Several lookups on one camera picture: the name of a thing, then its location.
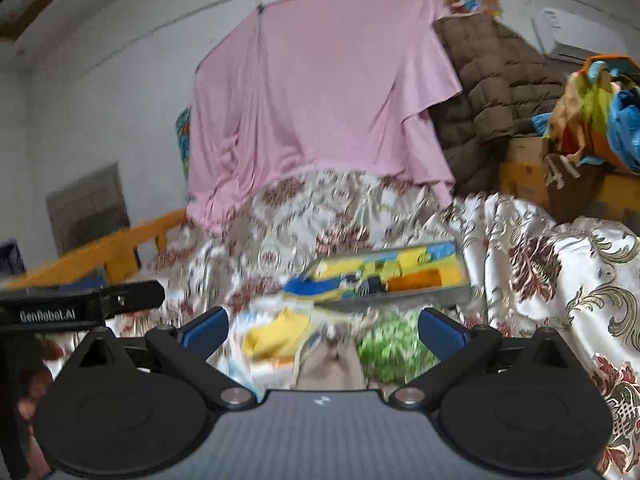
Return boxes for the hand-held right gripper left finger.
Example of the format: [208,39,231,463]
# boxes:
[72,306,255,410]

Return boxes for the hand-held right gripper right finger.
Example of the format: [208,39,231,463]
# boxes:
[389,307,576,410]

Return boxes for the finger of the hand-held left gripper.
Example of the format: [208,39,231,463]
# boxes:
[99,281,166,317]

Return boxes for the grey tray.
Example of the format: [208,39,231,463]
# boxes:
[285,240,473,313]

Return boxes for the white printed cloth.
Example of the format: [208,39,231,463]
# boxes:
[236,307,281,333]

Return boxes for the green and white bag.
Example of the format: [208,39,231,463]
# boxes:
[357,312,441,383]

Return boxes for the orange cloth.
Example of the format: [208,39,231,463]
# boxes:
[387,269,451,293]

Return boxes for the black crate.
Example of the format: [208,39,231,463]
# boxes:
[0,242,27,277]

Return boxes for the yellow and blue printed cloth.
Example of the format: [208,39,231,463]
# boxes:
[314,241,462,282]

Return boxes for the grey door panel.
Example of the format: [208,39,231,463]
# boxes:
[46,162,131,256]

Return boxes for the grey cloth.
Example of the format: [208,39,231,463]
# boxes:
[295,335,368,391]

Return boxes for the floral satin blanket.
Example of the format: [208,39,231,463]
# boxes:
[115,170,640,478]

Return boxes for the brown bag with white print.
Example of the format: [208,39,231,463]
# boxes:
[542,150,608,221]

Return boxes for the brown quilted jacket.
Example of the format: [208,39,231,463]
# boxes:
[431,12,566,196]

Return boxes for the pink hanging sheet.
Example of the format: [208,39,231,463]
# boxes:
[186,0,463,233]

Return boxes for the colourful fabric bag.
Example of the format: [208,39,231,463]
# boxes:
[532,54,640,173]

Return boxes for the white air conditioner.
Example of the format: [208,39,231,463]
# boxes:
[532,7,628,63]

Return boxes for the wooden bed rail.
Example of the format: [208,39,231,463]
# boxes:
[10,210,188,291]

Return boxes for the colourful wall poster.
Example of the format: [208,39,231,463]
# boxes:
[175,107,193,181]

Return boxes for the wooden bed frame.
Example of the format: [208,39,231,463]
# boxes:
[500,135,640,221]

